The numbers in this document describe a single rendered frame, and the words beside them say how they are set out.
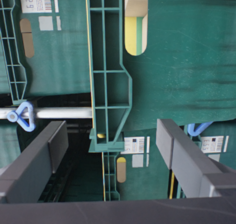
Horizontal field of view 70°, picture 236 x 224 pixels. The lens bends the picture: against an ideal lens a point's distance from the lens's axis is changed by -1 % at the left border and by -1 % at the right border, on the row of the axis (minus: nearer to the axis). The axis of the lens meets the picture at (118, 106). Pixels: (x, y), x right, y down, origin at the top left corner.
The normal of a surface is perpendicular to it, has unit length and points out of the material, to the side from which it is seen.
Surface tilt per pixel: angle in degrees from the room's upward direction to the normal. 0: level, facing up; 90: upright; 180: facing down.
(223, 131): 91
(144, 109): 97
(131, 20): 92
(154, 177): 92
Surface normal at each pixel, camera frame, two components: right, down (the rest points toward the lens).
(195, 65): 0.16, 0.27
